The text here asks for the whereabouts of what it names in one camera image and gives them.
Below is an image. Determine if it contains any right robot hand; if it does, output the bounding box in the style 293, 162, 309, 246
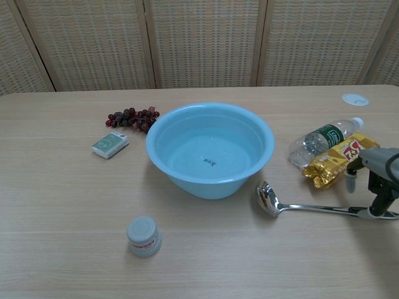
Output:
345, 147, 399, 221

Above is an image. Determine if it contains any silver metal ladle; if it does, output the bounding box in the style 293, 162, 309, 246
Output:
255, 179, 399, 221

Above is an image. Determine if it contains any clear water bottle green label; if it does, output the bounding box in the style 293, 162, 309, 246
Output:
288, 116, 365, 169

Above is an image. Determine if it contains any light blue plastic basin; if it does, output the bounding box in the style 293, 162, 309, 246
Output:
145, 102, 276, 201

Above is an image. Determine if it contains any gold snack package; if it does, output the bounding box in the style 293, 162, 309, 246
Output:
302, 132, 381, 190

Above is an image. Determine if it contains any small white plastic bottle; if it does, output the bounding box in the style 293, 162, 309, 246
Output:
126, 216, 163, 259

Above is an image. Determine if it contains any red grape bunch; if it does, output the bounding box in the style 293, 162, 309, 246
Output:
105, 106, 161, 135

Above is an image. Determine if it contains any green white small box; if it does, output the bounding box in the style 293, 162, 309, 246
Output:
91, 130, 130, 161

